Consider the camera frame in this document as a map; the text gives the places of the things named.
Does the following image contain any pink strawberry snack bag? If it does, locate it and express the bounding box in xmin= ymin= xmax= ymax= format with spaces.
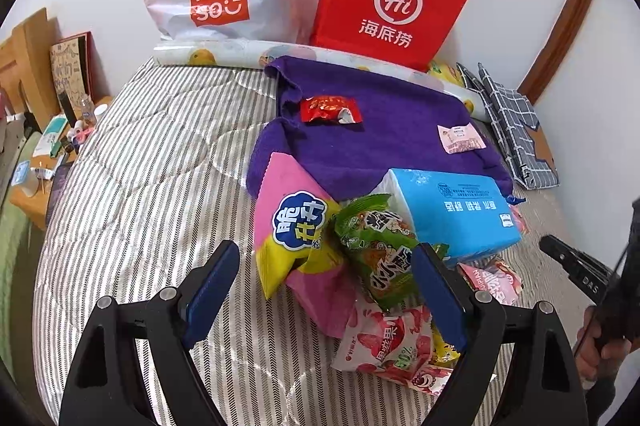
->
xmin=454 ymin=201 xmax=523 ymax=305

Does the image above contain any red white lychee snack bag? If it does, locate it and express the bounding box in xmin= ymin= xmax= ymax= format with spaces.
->
xmin=332 ymin=297 xmax=459 ymax=397

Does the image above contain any blue tissue pack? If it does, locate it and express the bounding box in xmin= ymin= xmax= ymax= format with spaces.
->
xmin=373 ymin=168 xmax=521 ymax=267

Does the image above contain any green snack bag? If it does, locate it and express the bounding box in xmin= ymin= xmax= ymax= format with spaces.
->
xmin=332 ymin=193 xmax=419 ymax=311

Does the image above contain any pink yellow chip bag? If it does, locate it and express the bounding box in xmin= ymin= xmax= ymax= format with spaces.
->
xmin=254 ymin=153 xmax=356 ymax=338

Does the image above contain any person's right hand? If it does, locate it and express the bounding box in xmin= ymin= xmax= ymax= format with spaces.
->
xmin=575 ymin=305 xmax=634 ymax=383

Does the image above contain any grey plaid fabric bag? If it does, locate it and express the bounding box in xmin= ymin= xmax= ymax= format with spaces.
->
xmin=457 ymin=63 xmax=560 ymax=191

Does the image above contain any small pink snack packet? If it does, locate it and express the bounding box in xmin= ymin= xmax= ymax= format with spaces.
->
xmin=437 ymin=123 xmax=486 ymax=155

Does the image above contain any yellow lemon tea pack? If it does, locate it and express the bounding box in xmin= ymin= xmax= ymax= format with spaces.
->
xmin=427 ymin=60 xmax=465 ymax=88

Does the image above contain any purple towel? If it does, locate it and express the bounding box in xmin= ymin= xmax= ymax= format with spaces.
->
xmin=246 ymin=56 xmax=513 ymax=201

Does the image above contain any small red snack packet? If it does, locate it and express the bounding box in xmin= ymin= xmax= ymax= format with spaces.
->
xmin=299 ymin=95 xmax=362 ymax=125

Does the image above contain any wooden bedside furniture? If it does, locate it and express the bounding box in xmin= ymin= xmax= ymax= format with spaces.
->
xmin=0 ymin=6 xmax=116 ymax=232

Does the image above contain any white fruit-print roll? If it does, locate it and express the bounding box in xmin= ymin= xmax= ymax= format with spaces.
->
xmin=154 ymin=39 xmax=489 ymax=123

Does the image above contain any black cable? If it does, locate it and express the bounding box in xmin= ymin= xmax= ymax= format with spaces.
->
xmin=572 ymin=240 xmax=633 ymax=357

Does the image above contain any wooden door frame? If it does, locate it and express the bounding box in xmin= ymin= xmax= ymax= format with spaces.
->
xmin=518 ymin=0 xmax=592 ymax=104

